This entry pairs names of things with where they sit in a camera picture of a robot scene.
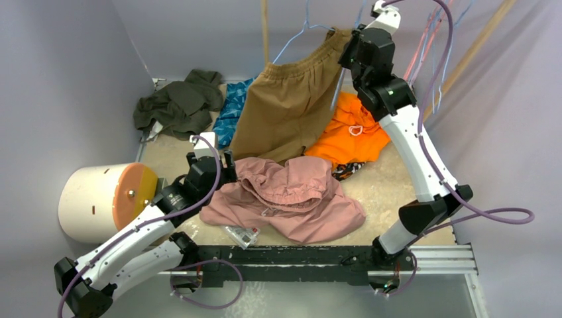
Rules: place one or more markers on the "light blue wire hanger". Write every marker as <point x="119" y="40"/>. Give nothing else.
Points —
<point x="337" y="89"/>

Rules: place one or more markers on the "light blue hanger holding shorts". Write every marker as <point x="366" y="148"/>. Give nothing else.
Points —
<point x="306" y="26"/>

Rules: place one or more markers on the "light blue hanger middle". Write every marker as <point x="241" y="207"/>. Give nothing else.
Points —
<point x="431" y="50"/>

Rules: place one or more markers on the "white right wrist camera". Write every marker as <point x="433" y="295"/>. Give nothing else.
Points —
<point x="385" y="17"/>

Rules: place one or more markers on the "dark green shorts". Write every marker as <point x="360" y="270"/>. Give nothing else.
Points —
<point x="183" y="108"/>

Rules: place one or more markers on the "clear plastic packet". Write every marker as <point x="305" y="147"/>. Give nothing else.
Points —
<point x="243" y="237"/>

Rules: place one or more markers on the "blue patterned shorts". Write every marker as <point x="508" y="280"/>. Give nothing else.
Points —
<point x="226" y="123"/>

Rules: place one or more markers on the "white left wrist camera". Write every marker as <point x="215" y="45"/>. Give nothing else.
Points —
<point x="204" y="144"/>

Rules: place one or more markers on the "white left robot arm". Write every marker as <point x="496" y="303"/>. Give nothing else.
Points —
<point x="147" y="245"/>

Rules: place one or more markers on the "white pink shorts drawstring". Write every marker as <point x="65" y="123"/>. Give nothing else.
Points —
<point x="268" y="212"/>

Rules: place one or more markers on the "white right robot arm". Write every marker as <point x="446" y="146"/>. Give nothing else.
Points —
<point x="392" y="104"/>

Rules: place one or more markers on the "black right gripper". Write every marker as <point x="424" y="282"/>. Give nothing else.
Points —
<point x="351" y="48"/>

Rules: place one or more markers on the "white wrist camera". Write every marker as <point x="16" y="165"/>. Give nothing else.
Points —
<point x="204" y="144"/>
<point x="385" y="17"/>

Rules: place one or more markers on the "orange shorts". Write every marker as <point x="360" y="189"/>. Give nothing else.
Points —
<point x="352" y="134"/>

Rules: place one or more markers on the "tan khaki shorts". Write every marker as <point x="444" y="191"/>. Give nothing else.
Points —
<point x="288" y="106"/>

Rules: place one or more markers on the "camouflage patterned shorts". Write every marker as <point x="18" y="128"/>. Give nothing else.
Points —
<point x="344" y="171"/>

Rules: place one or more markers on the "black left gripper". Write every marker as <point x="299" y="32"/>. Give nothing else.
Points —
<point x="226" y="174"/>

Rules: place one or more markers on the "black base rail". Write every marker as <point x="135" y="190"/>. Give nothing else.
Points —
<point x="217" y="264"/>

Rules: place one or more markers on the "white cylindrical bin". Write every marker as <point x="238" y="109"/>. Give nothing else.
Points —
<point x="95" y="203"/>

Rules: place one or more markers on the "pink shorts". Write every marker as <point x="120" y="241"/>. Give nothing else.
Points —
<point x="310" y="203"/>

